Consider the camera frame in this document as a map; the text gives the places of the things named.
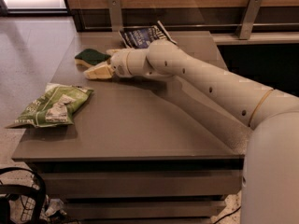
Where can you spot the left metal bracket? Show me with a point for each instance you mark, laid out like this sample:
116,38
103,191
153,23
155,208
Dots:
115,14

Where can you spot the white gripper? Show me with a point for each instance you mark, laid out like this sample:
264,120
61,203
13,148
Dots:
119,63

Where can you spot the right metal bracket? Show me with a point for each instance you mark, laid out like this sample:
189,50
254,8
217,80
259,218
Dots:
245,27

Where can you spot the green snack bag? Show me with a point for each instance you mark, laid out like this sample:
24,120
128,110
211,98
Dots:
54,108

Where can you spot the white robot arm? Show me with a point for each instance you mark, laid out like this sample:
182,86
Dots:
270,186

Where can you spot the crumpled white paper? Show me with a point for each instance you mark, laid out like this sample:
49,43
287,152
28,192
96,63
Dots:
56,206

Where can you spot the green and yellow sponge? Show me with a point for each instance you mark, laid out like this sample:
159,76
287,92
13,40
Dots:
90,58

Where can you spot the metal bracket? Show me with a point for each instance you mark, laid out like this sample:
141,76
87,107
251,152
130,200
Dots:
245,27
115,14

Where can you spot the grey drawer cabinet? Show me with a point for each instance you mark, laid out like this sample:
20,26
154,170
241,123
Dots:
140,152

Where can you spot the blue snack bag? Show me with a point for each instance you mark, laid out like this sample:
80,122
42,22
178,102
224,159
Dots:
143,37

